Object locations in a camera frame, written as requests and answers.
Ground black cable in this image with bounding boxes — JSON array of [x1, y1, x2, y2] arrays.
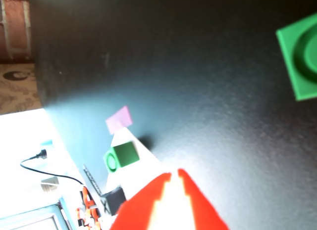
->
[[20, 149, 85, 186]]

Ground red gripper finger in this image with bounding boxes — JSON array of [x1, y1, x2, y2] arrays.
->
[[108, 173, 172, 230], [177, 168, 230, 230]]

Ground pink sticky note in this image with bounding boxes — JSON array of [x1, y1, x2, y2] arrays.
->
[[105, 105, 133, 136]]

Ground green cube with ring mark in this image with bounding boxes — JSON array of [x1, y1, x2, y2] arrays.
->
[[275, 12, 317, 101], [103, 141, 140, 174]]

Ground white paper grid sheet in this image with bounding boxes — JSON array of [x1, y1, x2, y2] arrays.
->
[[104, 127, 179, 216]]

